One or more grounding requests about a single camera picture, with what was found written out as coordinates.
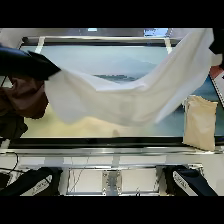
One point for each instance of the white shirt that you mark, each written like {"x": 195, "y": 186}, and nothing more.
{"x": 110, "y": 100}

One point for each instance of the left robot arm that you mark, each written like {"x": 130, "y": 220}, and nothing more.
{"x": 23, "y": 63}

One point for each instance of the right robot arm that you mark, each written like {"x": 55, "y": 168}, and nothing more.
{"x": 195, "y": 182}

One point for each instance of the beige garment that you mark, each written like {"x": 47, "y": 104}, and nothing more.
{"x": 200, "y": 123}

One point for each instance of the brown garment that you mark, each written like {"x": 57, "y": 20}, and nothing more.
{"x": 25, "y": 98}

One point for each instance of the dark green garment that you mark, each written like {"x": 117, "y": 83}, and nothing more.
{"x": 11, "y": 126}

